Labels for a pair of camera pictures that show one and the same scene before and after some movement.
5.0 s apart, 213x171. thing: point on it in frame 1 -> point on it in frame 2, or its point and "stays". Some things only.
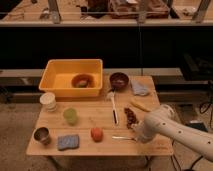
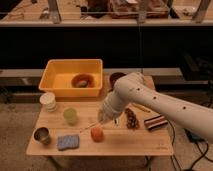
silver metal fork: [124, 137] -> [89, 126]
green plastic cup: [71, 116] stays
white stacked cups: [48, 101] stays
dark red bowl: [119, 80] stays
